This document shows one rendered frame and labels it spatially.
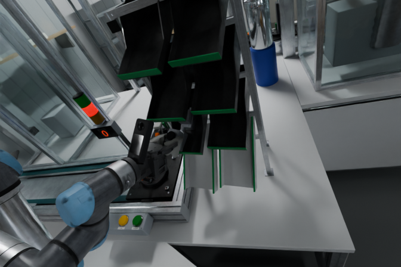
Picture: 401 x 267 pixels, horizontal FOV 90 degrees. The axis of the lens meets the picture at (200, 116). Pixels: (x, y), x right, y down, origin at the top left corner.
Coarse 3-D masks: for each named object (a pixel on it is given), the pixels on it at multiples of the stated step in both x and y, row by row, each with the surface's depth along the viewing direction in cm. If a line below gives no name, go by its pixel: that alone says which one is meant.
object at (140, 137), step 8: (136, 120) 55; (144, 120) 54; (136, 128) 54; (144, 128) 53; (152, 128) 54; (136, 136) 54; (144, 136) 53; (136, 144) 53; (144, 144) 53; (128, 152) 54; (136, 152) 53; (144, 152) 53; (136, 160) 52; (144, 160) 54
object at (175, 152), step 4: (180, 136) 65; (172, 140) 62; (176, 140) 62; (180, 140) 64; (164, 144) 60; (168, 144) 60; (176, 148) 63; (172, 152) 62; (176, 152) 64; (176, 156) 64
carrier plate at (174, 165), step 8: (168, 160) 102; (176, 160) 101; (168, 168) 99; (176, 168) 97; (168, 176) 95; (176, 176) 93; (160, 184) 93; (168, 184) 91; (128, 192) 95; (136, 192) 94; (144, 192) 92; (152, 192) 91; (160, 192) 90; (168, 192) 88
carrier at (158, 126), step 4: (156, 124) 127; (160, 124) 126; (164, 124) 117; (156, 128) 125; (160, 128) 125; (164, 128) 113; (168, 128) 119; (156, 132) 123; (160, 132) 118; (164, 132) 114; (152, 136) 122; (164, 140) 111
